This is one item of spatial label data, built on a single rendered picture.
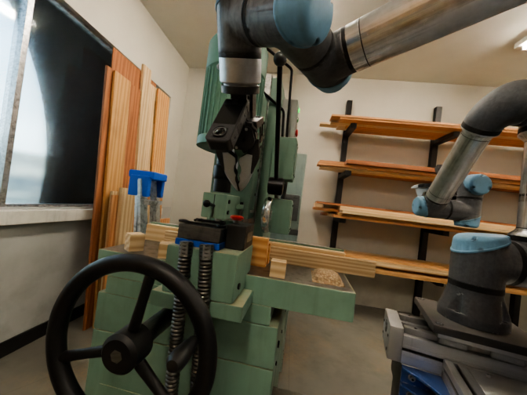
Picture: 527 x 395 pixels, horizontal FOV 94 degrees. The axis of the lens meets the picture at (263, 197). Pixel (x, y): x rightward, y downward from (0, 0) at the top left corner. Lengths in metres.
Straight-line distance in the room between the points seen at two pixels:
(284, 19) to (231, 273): 0.40
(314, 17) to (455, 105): 3.45
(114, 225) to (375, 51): 1.96
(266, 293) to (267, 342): 0.10
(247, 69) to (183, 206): 2.97
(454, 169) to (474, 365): 0.54
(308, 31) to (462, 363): 0.81
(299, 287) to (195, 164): 2.91
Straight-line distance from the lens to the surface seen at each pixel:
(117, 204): 2.12
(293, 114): 1.03
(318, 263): 0.70
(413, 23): 0.47
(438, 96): 3.74
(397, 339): 0.84
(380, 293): 3.39
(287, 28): 0.39
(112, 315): 0.74
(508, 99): 0.92
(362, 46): 0.47
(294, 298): 0.56
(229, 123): 0.44
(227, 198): 0.68
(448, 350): 0.86
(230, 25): 0.47
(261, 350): 0.62
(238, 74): 0.47
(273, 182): 0.82
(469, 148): 0.96
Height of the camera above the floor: 1.06
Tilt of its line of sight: 1 degrees up
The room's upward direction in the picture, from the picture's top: 7 degrees clockwise
